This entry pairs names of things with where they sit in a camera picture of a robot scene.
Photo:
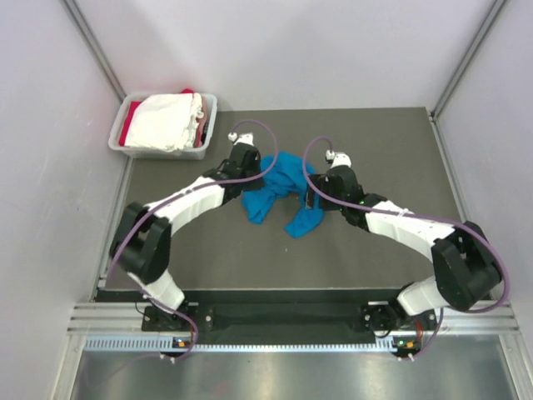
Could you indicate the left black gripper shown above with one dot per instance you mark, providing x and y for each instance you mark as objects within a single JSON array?
[{"x": 253, "y": 167}]

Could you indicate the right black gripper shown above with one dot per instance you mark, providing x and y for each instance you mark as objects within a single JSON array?
[{"x": 320, "y": 181}]

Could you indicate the blue t shirt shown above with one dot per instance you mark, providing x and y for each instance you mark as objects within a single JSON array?
[{"x": 284, "y": 179}]

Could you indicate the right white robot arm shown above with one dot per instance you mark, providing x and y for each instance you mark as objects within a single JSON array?
[{"x": 464, "y": 269}]

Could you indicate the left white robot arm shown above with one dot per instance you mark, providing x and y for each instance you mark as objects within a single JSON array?
[{"x": 141, "y": 245}]

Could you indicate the white plastic bin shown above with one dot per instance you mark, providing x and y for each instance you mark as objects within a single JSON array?
[{"x": 192, "y": 153}]

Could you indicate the white t shirt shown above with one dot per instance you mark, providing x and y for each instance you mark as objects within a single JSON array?
[{"x": 164, "y": 121}]

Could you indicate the red t shirt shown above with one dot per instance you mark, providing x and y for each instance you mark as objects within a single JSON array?
[{"x": 129, "y": 121}]

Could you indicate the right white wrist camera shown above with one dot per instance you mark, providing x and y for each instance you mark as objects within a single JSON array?
[{"x": 337, "y": 159}]

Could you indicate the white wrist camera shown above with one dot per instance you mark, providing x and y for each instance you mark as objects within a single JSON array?
[
  {"x": 241, "y": 138},
  {"x": 337, "y": 159}
]

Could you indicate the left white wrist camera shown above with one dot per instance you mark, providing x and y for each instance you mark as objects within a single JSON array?
[{"x": 241, "y": 138}]

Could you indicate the grey slotted cable duct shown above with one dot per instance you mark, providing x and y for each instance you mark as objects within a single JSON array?
[{"x": 170, "y": 344}]

